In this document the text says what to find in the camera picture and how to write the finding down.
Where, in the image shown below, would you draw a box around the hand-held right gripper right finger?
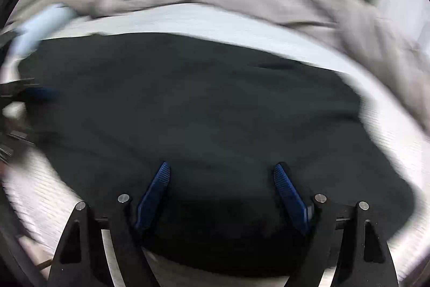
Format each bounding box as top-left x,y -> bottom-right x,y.
273,162 -> 400,287

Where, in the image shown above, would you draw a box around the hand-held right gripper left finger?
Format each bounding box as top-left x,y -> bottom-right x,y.
47,161 -> 172,287

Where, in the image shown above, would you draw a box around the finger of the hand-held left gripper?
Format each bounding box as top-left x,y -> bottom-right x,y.
0,126 -> 38,161
0,77 -> 61,105

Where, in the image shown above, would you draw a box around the black pants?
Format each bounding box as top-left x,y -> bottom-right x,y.
18,32 -> 415,277

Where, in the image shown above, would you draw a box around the light blue pillow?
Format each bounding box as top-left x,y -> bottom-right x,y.
12,3 -> 76,59

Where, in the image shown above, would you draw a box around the white honeycomb pattern mattress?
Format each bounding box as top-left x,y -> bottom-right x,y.
0,3 -> 430,287

